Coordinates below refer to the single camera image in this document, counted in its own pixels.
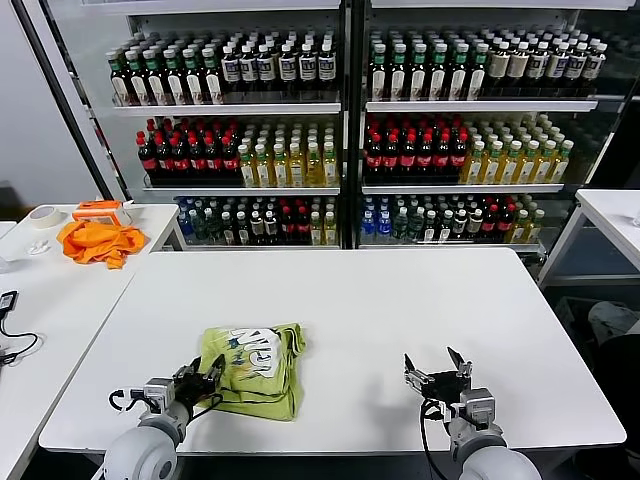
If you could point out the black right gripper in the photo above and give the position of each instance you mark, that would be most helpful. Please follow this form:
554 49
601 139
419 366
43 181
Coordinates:
447 385

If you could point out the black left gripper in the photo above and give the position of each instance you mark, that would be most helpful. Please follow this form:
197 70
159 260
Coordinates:
197 387

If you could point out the light green t-shirt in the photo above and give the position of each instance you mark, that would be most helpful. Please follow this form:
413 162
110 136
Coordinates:
280 400

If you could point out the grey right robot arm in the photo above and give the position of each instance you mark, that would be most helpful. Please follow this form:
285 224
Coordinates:
495 465

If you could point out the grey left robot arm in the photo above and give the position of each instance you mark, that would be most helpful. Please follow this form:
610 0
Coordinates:
140 455

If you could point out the white shelf board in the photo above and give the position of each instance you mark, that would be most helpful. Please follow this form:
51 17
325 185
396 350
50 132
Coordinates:
450 246
460 189
240 191
480 106
225 108
260 246

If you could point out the small dark bottle white cap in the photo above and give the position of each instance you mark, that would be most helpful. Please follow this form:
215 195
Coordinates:
242 230
227 230
445 227
430 229

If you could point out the green tinted bottle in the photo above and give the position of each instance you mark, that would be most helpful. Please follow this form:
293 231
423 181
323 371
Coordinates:
213 227
415 226
200 227
400 225

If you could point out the blue water bottle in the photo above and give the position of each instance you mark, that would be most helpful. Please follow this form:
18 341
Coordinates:
384 225
368 225
185 225

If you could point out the small dark bottle white label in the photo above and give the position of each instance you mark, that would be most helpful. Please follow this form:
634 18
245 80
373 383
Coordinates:
271 227
475 222
257 227
460 222

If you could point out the small cola bottle red cap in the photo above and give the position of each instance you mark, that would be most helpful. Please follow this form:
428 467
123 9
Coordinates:
288 227
490 225
505 225
303 227

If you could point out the white side table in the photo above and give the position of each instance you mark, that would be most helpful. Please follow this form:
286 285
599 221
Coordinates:
60 300
610 210

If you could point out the small yellow juice bottle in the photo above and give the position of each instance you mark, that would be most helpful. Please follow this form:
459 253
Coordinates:
534 230
519 230
330 230
316 230

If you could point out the crumpled orange cloth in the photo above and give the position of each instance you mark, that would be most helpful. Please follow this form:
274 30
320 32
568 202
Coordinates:
95 242

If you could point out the grey fabric bundle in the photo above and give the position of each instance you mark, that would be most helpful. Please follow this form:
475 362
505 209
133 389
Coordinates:
612 320

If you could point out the black chair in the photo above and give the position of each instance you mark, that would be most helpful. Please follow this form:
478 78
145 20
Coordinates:
620 390

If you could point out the orange and white box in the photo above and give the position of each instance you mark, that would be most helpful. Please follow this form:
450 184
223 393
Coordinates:
100 215

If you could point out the small white plastic object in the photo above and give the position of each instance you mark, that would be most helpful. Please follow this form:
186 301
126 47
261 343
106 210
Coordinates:
37 246

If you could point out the black power adapter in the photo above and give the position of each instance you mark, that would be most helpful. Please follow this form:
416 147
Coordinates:
7 301

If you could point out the beige masking tape roll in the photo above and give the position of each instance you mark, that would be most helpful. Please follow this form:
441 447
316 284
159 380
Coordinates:
50 221

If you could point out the dark tea bottle green cap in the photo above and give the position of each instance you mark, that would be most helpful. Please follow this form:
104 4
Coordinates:
192 80
136 80
438 75
173 80
212 80
458 75
398 75
419 75
378 75
120 80
154 80
477 75

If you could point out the black framed glass door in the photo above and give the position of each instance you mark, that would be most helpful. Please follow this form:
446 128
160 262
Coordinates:
90 100
620 60

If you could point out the dark bottle blue label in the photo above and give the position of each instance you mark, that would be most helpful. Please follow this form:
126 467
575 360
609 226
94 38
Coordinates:
266 66
287 66
327 66
249 66
308 66
537 65
230 67
575 65
593 65
556 65

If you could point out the dark bottle beige label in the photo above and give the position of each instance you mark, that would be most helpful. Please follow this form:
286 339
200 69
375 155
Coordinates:
518 65
498 65

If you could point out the white beverage display cabinet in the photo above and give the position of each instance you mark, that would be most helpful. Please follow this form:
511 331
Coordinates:
500 3
200 4

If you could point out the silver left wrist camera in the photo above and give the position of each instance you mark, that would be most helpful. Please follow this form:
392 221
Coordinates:
159 392

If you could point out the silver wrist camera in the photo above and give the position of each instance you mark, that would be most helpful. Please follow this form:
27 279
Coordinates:
159 392
477 407

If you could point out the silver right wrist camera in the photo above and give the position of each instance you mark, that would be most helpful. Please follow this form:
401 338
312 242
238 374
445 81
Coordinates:
477 407

